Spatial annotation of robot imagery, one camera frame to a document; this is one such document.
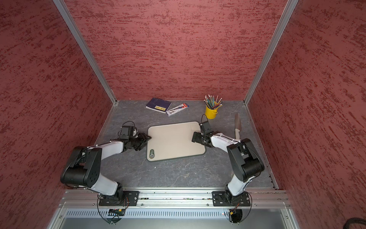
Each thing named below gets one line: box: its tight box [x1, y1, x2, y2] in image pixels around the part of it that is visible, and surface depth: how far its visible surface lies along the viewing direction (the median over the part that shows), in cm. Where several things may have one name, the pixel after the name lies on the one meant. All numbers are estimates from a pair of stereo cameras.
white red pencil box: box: [165, 103, 190, 117], surface depth 116 cm
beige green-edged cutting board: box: [146, 121, 206, 162], surface depth 95 cm
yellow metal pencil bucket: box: [204, 105, 218, 120], surface depth 106 cm
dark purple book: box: [145, 97, 173, 114], surface depth 120 cm
